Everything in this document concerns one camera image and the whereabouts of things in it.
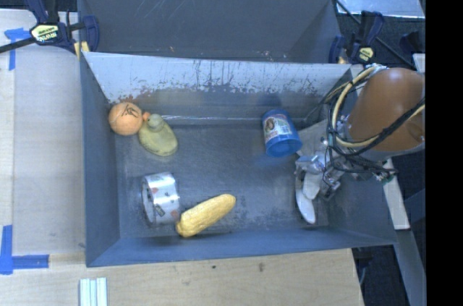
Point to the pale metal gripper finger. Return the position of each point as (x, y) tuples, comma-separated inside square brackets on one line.
[(305, 203), (313, 185)]

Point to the blue cup with label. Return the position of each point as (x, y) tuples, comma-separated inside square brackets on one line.
[(282, 134)]

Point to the grey metal bin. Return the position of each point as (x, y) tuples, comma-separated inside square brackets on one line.
[(224, 170)]

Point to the yellow toy corn cob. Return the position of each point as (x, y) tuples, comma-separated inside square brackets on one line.
[(206, 215)]

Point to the white and silver tape roll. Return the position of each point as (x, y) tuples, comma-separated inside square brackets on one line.
[(161, 197)]

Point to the pale yellow rubber duck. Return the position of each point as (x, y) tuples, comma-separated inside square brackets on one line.
[(159, 140)]

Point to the orange ball with black marks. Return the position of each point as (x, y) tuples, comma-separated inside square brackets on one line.
[(124, 118)]

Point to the pale wood board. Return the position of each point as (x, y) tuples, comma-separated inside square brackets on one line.
[(47, 152)]

